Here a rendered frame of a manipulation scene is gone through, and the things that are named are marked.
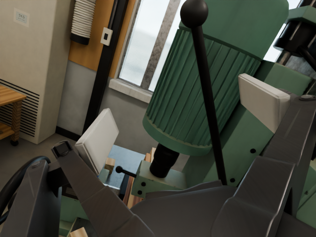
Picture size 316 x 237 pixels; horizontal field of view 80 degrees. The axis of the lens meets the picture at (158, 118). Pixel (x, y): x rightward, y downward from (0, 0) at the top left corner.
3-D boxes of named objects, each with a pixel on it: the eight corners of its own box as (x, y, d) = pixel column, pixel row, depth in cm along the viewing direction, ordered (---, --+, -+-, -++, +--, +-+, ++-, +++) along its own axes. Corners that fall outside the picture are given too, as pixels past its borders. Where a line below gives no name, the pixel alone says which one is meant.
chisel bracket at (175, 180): (132, 180, 57) (141, 158, 54) (175, 193, 59) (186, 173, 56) (128, 200, 50) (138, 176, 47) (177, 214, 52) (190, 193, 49)
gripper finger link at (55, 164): (77, 186, 13) (37, 194, 13) (100, 146, 17) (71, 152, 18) (67, 169, 12) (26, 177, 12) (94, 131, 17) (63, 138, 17)
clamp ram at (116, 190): (99, 186, 61) (106, 165, 57) (122, 193, 62) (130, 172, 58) (90, 210, 53) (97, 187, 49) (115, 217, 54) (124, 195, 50)
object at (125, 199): (124, 183, 66) (129, 173, 64) (129, 185, 67) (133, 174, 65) (113, 227, 51) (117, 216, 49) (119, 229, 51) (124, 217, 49)
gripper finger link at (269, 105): (278, 97, 11) (291, 94, 11) (237, 74, 18) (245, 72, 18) (279, 139, 13) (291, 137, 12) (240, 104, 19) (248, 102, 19)
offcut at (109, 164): (104, 165, 71) (106, 157, 69) (112, 167, 71) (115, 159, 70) (102, 172, 67) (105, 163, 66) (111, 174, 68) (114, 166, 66)
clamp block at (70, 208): (64, 177, 63) (69, 156, 60) (103, 188, 65) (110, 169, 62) (37, 215, 50) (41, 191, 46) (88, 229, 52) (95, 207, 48)
